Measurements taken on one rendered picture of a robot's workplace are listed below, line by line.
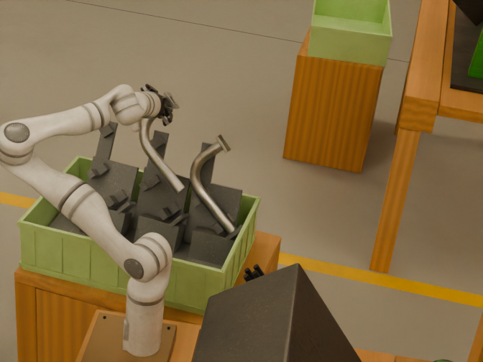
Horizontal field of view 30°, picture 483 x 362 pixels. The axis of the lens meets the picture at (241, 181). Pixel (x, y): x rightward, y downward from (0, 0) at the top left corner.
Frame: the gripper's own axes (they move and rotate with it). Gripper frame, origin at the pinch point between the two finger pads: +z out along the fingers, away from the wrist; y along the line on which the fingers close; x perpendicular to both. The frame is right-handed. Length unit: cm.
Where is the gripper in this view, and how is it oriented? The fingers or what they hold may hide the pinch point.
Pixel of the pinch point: (164, 105)
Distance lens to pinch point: 264.6
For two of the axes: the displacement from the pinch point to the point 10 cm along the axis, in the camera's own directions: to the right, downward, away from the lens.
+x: -8.0, 5.4, 2.5
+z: 2.5, -0.8, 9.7
